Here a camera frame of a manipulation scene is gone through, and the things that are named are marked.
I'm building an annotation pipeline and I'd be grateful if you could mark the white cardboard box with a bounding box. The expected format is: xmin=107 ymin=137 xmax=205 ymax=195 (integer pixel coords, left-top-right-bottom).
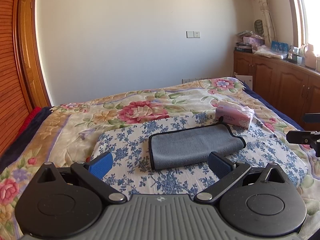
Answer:
xmin=235 ymin=75 xmax=253 ymax=90

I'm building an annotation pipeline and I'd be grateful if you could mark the white wall switch socket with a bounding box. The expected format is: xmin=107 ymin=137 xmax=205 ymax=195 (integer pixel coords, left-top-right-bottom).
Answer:
xmin=186 ymin=31 xmax=200 ymax=38

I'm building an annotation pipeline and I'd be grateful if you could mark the wooden slatted wardrobe door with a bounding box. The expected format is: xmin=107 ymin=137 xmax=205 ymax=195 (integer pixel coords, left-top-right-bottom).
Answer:
xmin=1 ymin=0 xmax=32 ymax=154

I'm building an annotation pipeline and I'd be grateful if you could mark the low wall socket row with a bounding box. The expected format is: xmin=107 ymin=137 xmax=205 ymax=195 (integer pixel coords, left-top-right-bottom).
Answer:
xmin=182 ymin=77 xmax=210 ymax=84

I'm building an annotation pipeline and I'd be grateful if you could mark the floral beige curtain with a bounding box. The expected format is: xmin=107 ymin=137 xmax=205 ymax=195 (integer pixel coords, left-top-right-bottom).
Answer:
xmin=258 ymin=0 xmax=277 ymax=47

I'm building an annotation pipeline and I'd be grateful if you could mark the blue floral white pillow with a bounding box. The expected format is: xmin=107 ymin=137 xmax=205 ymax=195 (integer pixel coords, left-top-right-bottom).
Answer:
xmin=92 ymin=113 xmax=308 ymax=196

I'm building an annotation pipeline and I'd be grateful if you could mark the pink cotton tissue pack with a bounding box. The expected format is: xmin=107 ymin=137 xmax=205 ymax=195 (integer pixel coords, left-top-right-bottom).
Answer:
xmin=215 ymin=101 xmax=254 ymax=129

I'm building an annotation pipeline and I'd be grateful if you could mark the wooden side cabinet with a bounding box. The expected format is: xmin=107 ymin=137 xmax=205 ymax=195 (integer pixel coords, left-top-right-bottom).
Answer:
xmin=233 ymin=51 xmax=319 ymax=131

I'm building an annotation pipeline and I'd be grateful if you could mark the clutter pile on cabinet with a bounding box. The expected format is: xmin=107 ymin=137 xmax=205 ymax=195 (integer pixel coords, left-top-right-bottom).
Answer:
xmin=234 ymin=20 xmax=265 ymax=54

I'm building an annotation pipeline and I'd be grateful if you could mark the blue picture card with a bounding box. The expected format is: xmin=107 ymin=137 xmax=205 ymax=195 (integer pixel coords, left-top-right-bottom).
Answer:
xmin=271 ymin=41 xmax=289 ymax=54

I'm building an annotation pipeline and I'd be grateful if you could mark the floral bed blanket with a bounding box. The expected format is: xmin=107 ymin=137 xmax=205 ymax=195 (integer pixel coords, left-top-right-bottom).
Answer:
xmin=1 ymin=77 xmax=319 ymax=239

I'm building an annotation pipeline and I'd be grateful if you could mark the purple grey microfiber towel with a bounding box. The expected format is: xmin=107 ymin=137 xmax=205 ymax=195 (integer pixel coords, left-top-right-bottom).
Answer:
xmin=149 ymin=121 xmax=246 ymax=170

